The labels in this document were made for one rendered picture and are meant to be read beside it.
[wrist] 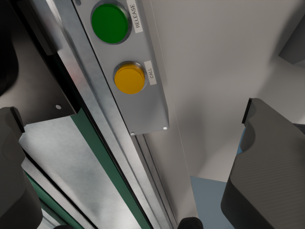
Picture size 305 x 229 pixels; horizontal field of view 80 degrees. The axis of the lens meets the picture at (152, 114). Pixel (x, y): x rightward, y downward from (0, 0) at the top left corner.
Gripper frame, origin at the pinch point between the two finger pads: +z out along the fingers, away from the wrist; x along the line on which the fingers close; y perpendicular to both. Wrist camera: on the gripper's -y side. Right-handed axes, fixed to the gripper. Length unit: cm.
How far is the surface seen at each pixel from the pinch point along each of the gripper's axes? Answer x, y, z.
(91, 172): -13.0, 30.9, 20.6
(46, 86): -12.8, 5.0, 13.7
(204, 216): 74, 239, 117
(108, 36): -3.2, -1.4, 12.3
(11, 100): -18.7, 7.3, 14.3
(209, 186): 69, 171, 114
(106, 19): -3.2, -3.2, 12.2
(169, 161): 6.7, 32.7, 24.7
